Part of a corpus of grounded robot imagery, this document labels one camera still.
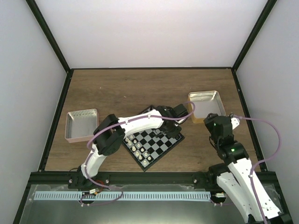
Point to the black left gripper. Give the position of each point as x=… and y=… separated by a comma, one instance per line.
x=173, y=133

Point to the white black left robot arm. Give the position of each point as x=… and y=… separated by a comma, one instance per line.
x=109, y=135

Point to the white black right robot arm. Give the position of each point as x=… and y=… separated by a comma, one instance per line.
x=236, y=175

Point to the black white chess board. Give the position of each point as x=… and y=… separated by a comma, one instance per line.
x=144, y=132

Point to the gold metal tin box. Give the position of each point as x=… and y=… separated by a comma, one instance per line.
x=206, y=102

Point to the silver pink tin lid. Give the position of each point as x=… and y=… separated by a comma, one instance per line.
x=80, y=125

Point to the black aluminium frame rail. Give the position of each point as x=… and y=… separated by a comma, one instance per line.
x=201, y=180

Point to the light blue cable duct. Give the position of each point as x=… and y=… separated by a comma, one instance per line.
x=126, y=196

